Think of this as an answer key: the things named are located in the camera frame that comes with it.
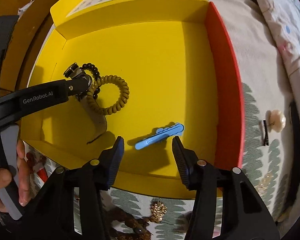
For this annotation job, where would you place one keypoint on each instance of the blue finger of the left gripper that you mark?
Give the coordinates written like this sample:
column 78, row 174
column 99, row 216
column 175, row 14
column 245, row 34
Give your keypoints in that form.
column 30, row 100

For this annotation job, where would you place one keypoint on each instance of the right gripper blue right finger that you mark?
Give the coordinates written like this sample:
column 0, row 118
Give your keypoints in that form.
column 244, row 214

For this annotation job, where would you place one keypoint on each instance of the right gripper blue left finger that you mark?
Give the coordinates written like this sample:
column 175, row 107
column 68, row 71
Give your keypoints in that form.
column 69, row 204

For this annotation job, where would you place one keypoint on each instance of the small santa hat clip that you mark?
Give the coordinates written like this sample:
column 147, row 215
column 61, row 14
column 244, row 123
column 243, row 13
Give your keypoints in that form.
column 37, row 166

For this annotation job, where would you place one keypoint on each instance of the gold rhinestone brooch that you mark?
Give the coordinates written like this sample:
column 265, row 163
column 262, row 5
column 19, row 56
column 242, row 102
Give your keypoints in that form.
column 158, row 211

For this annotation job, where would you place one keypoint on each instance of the white seashell hair clip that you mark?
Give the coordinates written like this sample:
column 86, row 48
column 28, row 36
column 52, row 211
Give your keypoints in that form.
column 275, row 121

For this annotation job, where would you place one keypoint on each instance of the light blue hair clip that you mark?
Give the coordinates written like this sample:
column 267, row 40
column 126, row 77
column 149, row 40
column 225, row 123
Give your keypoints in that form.
column 161, row 134

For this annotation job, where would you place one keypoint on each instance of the left hand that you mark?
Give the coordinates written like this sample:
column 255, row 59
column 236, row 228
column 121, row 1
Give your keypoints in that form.
column 24, row 177

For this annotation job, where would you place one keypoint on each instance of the leaf pattern bed sheet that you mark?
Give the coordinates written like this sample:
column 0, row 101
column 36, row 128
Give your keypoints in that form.
column 260, row 129

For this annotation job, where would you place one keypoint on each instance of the white plastic bag in drawer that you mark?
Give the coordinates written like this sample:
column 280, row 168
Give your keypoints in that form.
column 22, row 10

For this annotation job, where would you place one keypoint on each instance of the wooden wardrobe with drawers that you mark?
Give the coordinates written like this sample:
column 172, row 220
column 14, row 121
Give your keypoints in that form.
column 21, row 40

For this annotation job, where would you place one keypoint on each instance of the yellow cardboard box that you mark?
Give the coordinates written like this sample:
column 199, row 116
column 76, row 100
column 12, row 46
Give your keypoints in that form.
column 145, row 79

